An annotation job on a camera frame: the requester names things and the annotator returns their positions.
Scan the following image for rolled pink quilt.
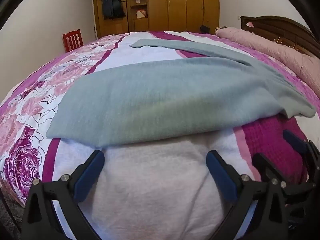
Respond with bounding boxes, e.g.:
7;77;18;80
215;26;320;100

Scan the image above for floral pink bedspread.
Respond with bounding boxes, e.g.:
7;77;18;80
0;31;320;240

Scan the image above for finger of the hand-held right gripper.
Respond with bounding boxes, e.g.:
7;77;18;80
282;129;320;183
252;152;315;198

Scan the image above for wooden wardrobe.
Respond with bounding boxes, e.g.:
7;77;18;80
82;0;220;39

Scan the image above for grey pants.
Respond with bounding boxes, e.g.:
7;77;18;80
46;39;317;148

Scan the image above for black hanging jacket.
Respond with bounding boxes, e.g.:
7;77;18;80
101;0;126;20

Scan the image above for dark wooden headboard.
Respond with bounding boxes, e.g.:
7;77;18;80
240;16;320;58

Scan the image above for red wooden chair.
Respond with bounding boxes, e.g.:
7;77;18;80
62;29;84;53

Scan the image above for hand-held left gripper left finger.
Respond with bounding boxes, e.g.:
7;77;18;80
21;149;105;240

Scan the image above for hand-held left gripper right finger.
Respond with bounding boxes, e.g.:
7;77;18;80
205;150;292;240

